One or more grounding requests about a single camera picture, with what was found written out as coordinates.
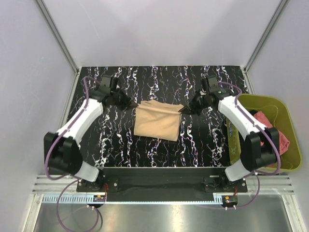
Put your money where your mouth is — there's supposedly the aluminium corner post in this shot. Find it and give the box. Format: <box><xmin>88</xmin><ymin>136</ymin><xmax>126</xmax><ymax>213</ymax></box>
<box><xmin>35</xmin><ymin>0</ymin><xmax>82</xmax><ymax>74</ymax></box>
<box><xmin>243</xmin><ymin>0</ymin><xmax>290</xmax><ymax>73</ymax></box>

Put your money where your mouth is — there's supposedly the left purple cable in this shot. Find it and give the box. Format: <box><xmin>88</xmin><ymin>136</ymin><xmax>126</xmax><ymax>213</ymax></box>
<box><xmin>44</xmin><ymin>76</ymin><xmax>103</xmax><ymax>231</ymax></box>

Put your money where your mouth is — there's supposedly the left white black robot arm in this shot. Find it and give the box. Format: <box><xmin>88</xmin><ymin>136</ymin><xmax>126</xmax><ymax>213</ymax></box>
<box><xmin>43</xmin><ymin>75</ymin><xmax>138</xmax><ymax>191</ymax></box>

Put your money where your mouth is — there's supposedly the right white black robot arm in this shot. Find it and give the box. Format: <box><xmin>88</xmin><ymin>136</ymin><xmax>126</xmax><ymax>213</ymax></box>
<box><xmin>179</xmin><ymin>76</ymin><xmax>281</xmax><ymax>192</ymax></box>

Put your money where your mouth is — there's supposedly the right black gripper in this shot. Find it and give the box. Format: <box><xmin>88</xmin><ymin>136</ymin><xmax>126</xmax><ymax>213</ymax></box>
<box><xmin>179</xmin><ymin>91</ymin><xmax>210</xmax><ymax>117</ymax></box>

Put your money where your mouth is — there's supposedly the left aluminium corner post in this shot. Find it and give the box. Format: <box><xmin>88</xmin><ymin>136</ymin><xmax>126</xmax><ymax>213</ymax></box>
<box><xmin>35</xmin><ymin>0</ymin><xmax>82</xmax><ymax>74</ymax></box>

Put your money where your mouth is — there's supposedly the small controller board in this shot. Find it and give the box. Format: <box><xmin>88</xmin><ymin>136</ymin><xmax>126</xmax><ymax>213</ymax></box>
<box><xmin>94</xmin><ymin>195</ymin><xmax>106</xmax><ymax>202</ymax></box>
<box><xmin>223</xmin><ymin>195</ymin><xmax>238</xmax><ymax>203</ymax></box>

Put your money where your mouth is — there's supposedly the purple cable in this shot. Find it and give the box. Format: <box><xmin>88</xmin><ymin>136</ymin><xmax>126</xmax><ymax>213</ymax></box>
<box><xmin>217</xmin><ymin>81</ymin><xmax>282</xmax><ymax>209</ymax></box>
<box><xmin>44</xmin><ymin>76</ymin><xmax>103</xmax><ymax>231</ymax></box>

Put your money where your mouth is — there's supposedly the right aluminium corner post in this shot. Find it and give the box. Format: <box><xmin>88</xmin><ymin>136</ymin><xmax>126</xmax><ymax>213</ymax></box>
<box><xmin>243</xmin><ymin>0</ymin><xmax>290</xmax><ymax>73</ymax></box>

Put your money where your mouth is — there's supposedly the right small controller board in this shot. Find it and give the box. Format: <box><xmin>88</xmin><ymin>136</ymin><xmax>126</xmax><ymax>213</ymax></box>
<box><xmin>223</xmin><ymin>195</ymin><xmax>238</xmax><ymax>203</ymax></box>

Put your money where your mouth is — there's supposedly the left small controller board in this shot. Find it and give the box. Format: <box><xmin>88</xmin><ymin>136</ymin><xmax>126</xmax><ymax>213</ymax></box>
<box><xmin>94</xmin><ymin>195</ymin><xmax>106</xmax><ymax>202</ymax></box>

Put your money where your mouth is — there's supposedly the beige t shirt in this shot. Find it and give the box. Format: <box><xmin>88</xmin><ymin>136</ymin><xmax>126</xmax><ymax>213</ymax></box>
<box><xmin>134</xmin><ymin>100</ymin><xmax>183</xmax><ymax>142</ymax></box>

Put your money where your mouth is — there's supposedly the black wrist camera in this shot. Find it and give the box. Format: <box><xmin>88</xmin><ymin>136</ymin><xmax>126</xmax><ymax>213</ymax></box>
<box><xmin>99</xmin><ymin>75</ymin><xmax>120</xmax><ymax>92</ymax></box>
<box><xmin>201</xmin><ymin>76</ymin><xmax>221</xmax><ymax>94</ymax></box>

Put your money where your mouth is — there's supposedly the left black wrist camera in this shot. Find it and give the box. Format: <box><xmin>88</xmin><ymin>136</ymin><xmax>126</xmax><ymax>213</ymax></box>
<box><xmin>99</xmin><ymin>75</ymin><xmax>120</xmax><ymax>92</ymax></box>

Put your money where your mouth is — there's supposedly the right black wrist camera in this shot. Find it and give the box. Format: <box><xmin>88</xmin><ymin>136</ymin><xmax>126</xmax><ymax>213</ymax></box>
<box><xmin>201</xmin><ymin>76</ymin><xmax>221</xmax><ymax>94</ymax></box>

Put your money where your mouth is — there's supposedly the olive green plastic bin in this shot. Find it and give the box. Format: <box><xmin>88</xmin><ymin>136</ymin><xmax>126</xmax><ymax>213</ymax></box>
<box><xmin>226</xmin><ymin>94</ymin><xmax>302</xmax><ymax>172</ymax></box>

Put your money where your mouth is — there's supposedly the aluminium frame rail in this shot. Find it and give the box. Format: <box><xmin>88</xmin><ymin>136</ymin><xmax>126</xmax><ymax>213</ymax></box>
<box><xmin>32</xmin><ymin>175</ymin><xmax>294</xmax><ymax>205</ymax></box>

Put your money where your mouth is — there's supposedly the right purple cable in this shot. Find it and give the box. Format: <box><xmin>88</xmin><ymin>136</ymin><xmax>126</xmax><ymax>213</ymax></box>
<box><xmin>217</xmin><ymin>81</ymin><xmax>282</xmax><ymax>209</ymax></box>

